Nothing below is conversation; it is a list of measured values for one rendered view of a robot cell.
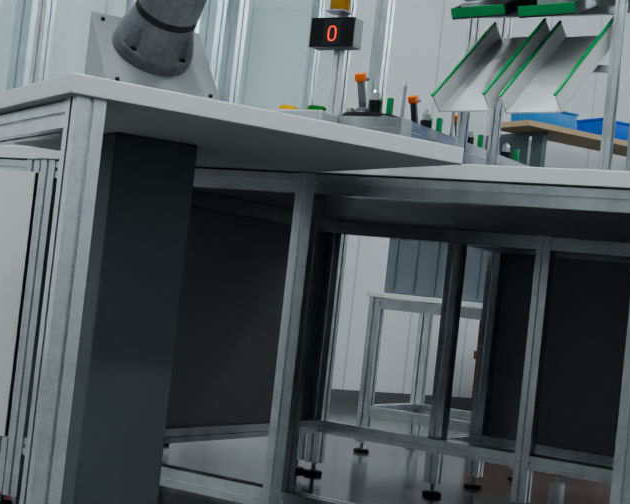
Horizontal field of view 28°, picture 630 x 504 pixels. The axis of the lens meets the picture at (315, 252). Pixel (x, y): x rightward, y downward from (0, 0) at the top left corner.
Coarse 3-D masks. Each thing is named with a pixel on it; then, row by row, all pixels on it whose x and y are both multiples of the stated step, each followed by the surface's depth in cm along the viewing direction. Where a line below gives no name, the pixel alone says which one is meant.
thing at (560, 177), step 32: (224, 192) 339; (256, 192) 326; (384, 224) 403; (416, 224) 385; (448, 224) 369; (480, 224) 354; (512, 224) 340; (544, 224) 328; (576, 224) 316; (608, 224) 305
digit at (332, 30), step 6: (324, 24) 298; (330, 24) 297; (336, 24) 296; (324, 30) 298; (330, 30) 297; (336, 30) 296; (324, 36) 298; (330, 36) 297; (336, 36) 296; (324, 42) 298; (330, 42) 297; (336, 42) 296
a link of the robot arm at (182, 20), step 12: (144, 0) 221; (156, 0) 219; (168, 0) 218; (180, 0) 218; (192, 0) 219; (204, 0) 221; (156, 12) 220; (168, 12) 220; (180, 12) 220; (192, 12) 221; (180, 24) 222; (192, 24) 224
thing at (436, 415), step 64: (448, 256) 391; (512, 256) 419; (576, 256) 403; (448, 320) 390; (512, 320) 417; (576, 320) 406; (448, 384) 389; (512, 384) 415; (576, 384) 404; (512, 448) 408; (576, 448) 402
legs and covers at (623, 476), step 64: (192, 192) 339; (320, 192) 255; (384, 192) 247; (448, 192) 241; (512, 192) 233; (576, 192) 227; (192, 256) 349; (256, 256) 376; (320, 256) 407; (192, 320) 351; (256, 320) 378; (320, 320) 409; (192, 384) 353; (256, 384) 381; (320, 384) 407; (320, 448) 406; (448, 448) 382
